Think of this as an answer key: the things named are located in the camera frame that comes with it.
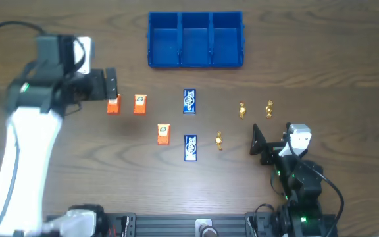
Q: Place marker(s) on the blue tray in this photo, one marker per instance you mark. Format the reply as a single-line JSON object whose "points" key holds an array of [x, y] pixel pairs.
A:
{"points": [[163, 49]]}

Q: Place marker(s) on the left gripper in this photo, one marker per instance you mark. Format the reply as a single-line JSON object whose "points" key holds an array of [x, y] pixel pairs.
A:
{"points": [[94, 85]]}

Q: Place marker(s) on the blue candy pack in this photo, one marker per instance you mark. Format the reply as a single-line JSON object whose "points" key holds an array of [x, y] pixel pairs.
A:
{"points": [[190, 148], [189, 101]]}

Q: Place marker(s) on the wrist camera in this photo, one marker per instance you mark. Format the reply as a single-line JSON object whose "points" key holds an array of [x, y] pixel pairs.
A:
{"points": [[87, 49], [299, 138]]}

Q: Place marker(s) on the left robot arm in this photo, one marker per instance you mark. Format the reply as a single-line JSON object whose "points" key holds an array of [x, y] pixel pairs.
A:
{"points": [[28, 148]]}

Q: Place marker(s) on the mounting rail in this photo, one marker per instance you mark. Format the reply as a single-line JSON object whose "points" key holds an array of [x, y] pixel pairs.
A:
{"points": [[169, 225]]}

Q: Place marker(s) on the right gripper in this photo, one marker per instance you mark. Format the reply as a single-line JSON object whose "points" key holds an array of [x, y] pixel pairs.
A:
{"points": [[270, 151]]}

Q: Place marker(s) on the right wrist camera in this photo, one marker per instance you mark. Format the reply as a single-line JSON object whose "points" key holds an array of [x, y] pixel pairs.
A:
{"points": [[299, 138]]}

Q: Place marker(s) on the orange candy box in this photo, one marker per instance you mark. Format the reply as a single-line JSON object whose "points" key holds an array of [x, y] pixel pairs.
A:
{"points": [[140, 107], [114, 108], [163, 136]]}

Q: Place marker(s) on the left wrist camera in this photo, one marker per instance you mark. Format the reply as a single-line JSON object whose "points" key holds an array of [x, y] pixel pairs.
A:
{"points": [[87, 49]]}

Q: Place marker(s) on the gold candy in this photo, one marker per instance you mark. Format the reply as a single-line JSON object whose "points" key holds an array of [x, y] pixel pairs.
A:
{"points": [[269, 110], [242, 111], [219, 140]]}

